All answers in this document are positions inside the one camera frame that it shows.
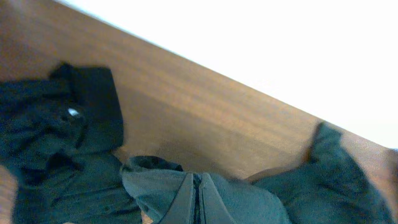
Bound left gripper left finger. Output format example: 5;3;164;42
159;174;195;224

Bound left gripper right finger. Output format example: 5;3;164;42
199;173;236;224

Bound dark green t-shirt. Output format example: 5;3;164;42
121;123;394;223

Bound black t-shirt white letters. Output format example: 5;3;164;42
1;64;141;223

